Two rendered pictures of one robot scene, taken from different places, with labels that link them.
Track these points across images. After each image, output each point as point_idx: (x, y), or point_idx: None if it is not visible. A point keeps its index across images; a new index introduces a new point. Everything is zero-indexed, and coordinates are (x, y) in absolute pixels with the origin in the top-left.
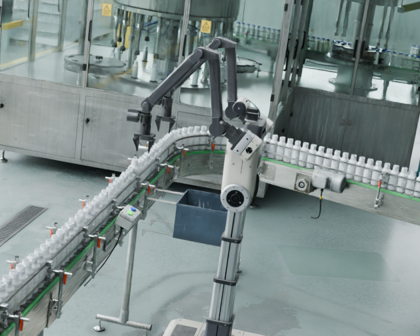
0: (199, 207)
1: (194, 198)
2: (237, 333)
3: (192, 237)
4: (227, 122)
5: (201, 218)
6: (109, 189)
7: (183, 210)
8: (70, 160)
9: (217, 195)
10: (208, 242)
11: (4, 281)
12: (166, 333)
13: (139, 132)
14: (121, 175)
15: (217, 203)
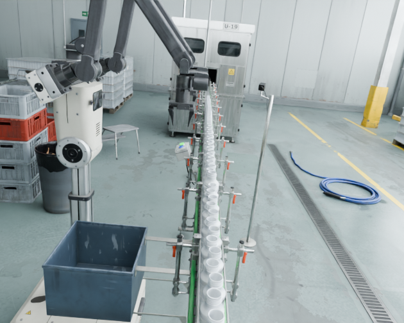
0: (108, 293)
1: (118, 283)
2: (55, 319)
3: (118, 262)
4: (108, 57)
5: (109, 236)
6: (209, 147)
7: (136, 232)
8: None
9: (77, 268)
10: (97, 262)
11: (208, 107)
12: (135, 308)
13: (193, 90)
14: (212, 162)
15: (75, 280)
